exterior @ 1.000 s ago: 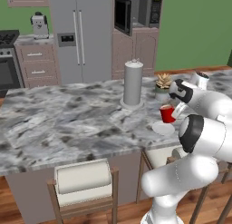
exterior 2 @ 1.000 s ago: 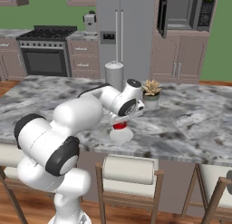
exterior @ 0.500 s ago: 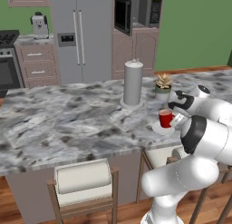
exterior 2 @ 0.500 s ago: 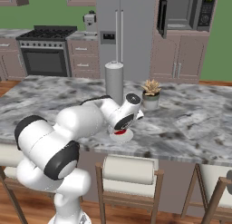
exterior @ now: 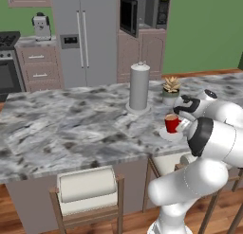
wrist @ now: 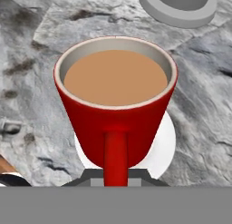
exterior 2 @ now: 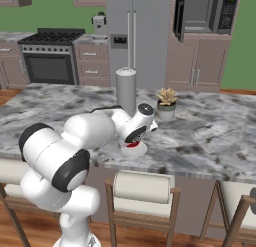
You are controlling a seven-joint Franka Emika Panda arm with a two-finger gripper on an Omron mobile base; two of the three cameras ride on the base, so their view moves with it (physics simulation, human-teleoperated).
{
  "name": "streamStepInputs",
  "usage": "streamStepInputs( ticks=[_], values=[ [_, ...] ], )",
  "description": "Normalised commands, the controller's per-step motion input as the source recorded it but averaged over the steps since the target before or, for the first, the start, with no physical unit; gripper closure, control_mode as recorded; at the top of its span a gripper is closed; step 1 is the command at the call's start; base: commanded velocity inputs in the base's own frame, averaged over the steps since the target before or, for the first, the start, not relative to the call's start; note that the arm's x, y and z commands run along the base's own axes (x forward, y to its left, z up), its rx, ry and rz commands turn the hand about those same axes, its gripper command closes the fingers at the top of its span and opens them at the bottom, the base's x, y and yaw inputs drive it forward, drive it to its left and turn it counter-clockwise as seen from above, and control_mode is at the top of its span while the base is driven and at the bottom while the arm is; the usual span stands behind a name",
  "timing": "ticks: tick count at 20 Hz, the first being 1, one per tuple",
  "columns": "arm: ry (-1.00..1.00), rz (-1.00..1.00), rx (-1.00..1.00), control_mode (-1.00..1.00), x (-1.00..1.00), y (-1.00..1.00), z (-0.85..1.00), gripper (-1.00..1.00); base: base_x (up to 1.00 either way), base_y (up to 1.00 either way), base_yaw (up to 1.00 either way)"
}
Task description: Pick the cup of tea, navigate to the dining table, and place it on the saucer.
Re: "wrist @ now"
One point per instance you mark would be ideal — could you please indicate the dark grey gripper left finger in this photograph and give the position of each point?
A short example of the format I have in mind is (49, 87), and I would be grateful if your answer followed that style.
(90, 177)

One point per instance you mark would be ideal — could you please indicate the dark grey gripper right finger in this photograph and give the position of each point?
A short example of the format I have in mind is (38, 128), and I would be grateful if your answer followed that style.
(139, 177)

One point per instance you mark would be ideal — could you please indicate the red cup of tea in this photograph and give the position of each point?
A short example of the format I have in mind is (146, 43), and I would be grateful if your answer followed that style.
(114, 124)

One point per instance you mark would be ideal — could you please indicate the white round saucer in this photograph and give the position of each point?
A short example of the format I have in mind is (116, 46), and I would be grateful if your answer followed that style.
(163, 143)

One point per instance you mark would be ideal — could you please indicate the black round white-rimmed object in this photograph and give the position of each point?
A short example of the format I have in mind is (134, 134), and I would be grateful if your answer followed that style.
(12, 180)

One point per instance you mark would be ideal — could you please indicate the brown wooden object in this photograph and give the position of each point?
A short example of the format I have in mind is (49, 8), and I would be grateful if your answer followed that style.
(5, 165)

